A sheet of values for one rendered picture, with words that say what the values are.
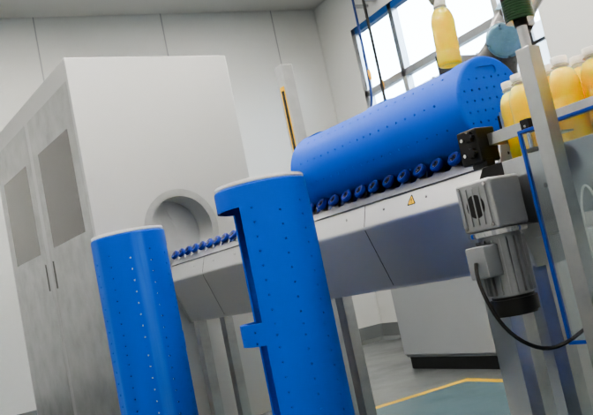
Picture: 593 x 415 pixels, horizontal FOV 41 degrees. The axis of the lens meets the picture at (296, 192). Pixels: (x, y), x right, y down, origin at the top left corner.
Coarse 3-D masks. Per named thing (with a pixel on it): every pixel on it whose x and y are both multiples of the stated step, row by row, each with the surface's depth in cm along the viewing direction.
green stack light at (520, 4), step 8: (504, 0) 170; (512, 0) 169; (520, 0) 168; (528, 0) 169; (504, 8) 170; (512, 8) 169; (520, 8) 168; (528, 8) 168; (504, 16) 171; (512, 16) 169; (520, 16) 168; (528, 16) 169; (512, 24) 172
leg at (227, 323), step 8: (224, 320) 384; (232, 320) 386; (224, 328) 385; (232, 328) 385; (224, 336) 386; (232, 336) 384; (232, 344) 384; (232, 352) 383; (232, 360) 382; (240, 360) 384; (232, 368) 382; (240, 368) 383; (232, 376) 383; (240, 376) 382; (232, 384) 384; (240, 384) 382; (240, 392) 381; (240, 400) 380; (248, 400) 382; (240, 408) 380; (248, 408) 381
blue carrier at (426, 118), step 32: (480, 64) 225; (416, 96) 235; (448, 96) 221; (480, 96) 223; (352, 128) 260; (384, 128) 244; (416, 128) 233; (448, 128) 223; (320, 160) 273; (352, 160) 259; (384, 160) 248; (416, 160) 239; (320, 192) 281; (352, 192) 272
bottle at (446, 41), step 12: (432, 12) 237; (444, 12) 234; (432, 24) 236; (444, 24) 234; (444, 36) 233; (456, 36) 234; (444, 48) 233; (456, 48) 233; (444, 60) 233; (456, 60) 232
